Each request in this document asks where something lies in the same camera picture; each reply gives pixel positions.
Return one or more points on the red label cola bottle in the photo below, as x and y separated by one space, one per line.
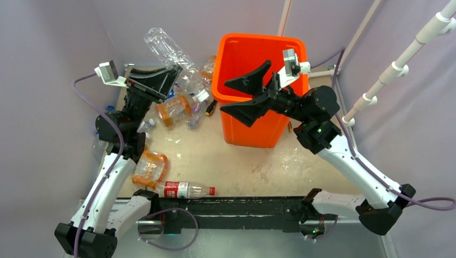
184 190

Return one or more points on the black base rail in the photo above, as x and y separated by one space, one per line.
289 214

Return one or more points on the large clear plastic bottle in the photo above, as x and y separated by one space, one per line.
170 54

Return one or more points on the small clear white-cap bottle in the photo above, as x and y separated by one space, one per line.
196 115

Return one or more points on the orange label clear bottle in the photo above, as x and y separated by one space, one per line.
175 109

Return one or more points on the crushed orange label bottle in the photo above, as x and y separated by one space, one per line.
150 170

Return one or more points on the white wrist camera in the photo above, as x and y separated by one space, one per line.
292 68
108 73

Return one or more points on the white pvc pipe frame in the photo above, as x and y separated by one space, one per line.
384 49

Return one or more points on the orange bottle behind bin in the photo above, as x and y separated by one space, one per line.
207 69

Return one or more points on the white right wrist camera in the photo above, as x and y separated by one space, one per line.
292 68

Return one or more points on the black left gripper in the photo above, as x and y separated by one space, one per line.
161 80

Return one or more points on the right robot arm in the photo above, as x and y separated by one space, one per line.
381 201

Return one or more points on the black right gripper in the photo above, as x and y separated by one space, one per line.
253 83

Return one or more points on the blue pepsi label bottle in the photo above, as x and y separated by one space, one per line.
146 126

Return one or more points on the orange plastic bin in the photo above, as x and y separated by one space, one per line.
238 54

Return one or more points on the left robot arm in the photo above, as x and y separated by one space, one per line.
92 231

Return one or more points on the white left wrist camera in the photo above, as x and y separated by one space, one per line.
108 73

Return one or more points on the yellow black screwdriver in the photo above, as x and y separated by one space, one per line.
211 107

